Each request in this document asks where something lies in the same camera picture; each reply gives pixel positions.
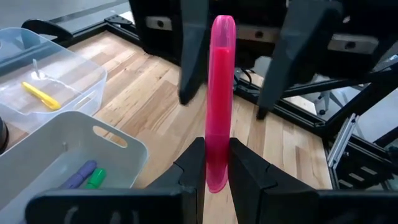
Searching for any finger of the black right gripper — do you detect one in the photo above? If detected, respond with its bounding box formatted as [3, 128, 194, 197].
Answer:
[256, 0, 343, 121]
[178, 0, 210, 106]

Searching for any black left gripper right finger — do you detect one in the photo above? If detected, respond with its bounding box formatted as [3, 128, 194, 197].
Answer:
[228, 138, 398, 224]

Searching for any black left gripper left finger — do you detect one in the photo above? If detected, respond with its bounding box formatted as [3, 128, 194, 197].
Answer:
[24, 136, 206, 224]

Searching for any pink highlighter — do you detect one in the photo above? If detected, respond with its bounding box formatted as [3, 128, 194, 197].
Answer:
[205, 14, 237, 194]

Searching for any bright green highlighter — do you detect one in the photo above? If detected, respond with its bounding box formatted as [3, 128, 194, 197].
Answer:
[83, 167, 107, 190]

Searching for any purple Sharpie highlighter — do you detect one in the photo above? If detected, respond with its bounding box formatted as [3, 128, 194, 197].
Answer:
[58, 160, 98, 190]

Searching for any yellow highlighter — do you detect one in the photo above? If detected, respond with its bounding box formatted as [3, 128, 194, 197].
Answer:
[21, 81, 62, 111]

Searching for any clear transparent plastic bin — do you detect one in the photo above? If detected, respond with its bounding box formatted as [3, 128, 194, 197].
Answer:
[0, 27, 108, 133]

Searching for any grey opaque plastic bin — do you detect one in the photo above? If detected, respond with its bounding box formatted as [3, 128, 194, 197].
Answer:
[0, 111, 149, 224]

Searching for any black desk lamp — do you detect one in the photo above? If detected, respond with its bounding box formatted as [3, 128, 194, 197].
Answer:
[0, 116, 9, 155]

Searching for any silver aluminium bracket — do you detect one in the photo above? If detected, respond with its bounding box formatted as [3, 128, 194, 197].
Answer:
[327, 113, 361, 169]

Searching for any black frame handle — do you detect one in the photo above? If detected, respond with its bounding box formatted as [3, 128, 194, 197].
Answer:
[21, 19, 74, 44]

